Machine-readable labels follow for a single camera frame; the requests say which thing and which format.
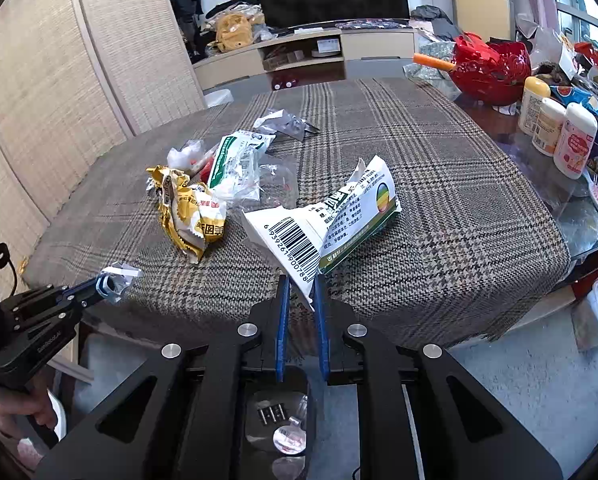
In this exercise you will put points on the orange white stick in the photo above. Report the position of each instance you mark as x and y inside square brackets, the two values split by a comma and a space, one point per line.
[431, 61]

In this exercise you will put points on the clear silver torn wrapper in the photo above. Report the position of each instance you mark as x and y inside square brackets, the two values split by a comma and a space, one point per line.
[284, 122]

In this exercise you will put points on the blue snack bag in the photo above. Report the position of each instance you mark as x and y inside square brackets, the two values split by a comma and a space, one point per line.
[589, 105]

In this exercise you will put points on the red decorative basket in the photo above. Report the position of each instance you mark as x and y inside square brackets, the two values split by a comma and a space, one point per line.
[494, 72]

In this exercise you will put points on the beige tv cabinet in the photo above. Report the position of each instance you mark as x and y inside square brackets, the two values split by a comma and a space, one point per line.
[374, 42]

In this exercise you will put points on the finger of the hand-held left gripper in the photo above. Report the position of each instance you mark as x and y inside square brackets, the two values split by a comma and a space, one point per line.
[54, 317]
[86, 287]

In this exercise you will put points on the white bottle orange label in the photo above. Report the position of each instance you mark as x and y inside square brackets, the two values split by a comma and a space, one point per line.
[548, 127]

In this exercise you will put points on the white green carton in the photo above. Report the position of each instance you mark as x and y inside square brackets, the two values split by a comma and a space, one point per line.
[339, 220]

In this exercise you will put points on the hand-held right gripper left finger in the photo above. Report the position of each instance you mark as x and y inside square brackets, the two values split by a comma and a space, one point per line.
[281, 327]

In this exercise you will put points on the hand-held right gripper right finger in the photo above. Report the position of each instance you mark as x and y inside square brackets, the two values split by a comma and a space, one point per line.
[320, 327]

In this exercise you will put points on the small clear plastic wrapper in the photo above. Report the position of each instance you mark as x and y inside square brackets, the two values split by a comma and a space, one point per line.
[121, 277]

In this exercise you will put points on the grey clothes pile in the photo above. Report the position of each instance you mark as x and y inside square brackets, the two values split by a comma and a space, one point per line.
[431, 17]

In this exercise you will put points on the yellow snack wrapper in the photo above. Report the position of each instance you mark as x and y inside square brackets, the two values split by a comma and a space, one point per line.
[189, 215]

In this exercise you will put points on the red bottles under cabinet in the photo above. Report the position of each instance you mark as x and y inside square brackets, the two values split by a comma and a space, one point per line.
[285, 81]

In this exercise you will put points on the plaid tablecloth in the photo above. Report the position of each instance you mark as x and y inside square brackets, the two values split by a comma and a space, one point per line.
[429, 200]

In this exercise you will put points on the white bottle pink label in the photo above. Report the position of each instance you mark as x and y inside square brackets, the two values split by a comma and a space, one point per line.
[574, 142]

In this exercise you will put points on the white green plastic bag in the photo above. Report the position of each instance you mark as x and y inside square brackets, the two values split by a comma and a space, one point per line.
[234, 160]

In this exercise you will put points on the person's left hand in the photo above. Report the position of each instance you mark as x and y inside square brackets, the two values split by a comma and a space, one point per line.
[31, 407]

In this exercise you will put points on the yellow backpack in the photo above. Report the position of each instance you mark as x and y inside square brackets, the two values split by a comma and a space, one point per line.
[233, 32]

